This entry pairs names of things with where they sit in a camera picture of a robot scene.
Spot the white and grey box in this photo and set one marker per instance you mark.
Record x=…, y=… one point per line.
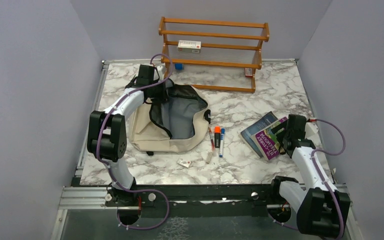
x=189, y=46

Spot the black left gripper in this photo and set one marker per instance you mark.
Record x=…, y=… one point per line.
x=164, y=95

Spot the small white eraser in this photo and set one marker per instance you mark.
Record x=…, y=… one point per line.
x=184, y=163

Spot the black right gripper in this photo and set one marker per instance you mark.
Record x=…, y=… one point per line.
x=281, y=145

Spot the orange highlighter marker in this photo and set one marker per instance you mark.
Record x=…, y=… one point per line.
x=217, y=137

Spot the orange wooden shelf rack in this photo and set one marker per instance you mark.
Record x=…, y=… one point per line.
x=225, y=44

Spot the blue-grey book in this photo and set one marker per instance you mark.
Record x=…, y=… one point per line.
x=262, y=123

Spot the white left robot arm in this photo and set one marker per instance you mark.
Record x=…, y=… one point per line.
x=107, y=132

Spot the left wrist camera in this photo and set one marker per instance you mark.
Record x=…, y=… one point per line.
x=161, y=69

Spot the purple storey treehouse book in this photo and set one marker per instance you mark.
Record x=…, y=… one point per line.
x=266, y=141

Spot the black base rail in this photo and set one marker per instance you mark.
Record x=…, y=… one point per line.
x=199, y=201

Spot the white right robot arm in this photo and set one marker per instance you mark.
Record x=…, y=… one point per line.
x=321, y=209

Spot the red pen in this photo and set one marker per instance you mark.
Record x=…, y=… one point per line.
x=210, y=133

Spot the small blue object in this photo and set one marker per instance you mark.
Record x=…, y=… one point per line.
x=178, y=66

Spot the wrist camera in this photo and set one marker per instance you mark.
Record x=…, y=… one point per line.
x=311, y=129
x=161, y=69

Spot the small red box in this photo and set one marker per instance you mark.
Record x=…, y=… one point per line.
x=248, y=72

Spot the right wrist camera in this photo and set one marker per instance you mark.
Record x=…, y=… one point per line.
x=311, y=129

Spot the beige canvas backpack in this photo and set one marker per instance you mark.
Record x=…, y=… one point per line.
x=175, y=126

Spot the blue whiteboard marker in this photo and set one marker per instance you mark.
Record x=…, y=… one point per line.
x=222, y=140

